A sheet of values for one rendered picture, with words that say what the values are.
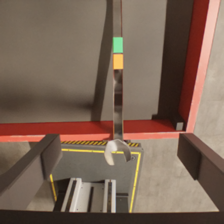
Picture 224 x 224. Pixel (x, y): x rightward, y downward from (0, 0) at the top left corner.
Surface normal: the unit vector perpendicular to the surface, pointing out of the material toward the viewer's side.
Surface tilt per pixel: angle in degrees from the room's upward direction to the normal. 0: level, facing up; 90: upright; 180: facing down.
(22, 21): 0
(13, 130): 90
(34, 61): 0
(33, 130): 90
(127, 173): 0
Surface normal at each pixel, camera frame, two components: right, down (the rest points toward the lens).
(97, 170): -0.02, 0.45
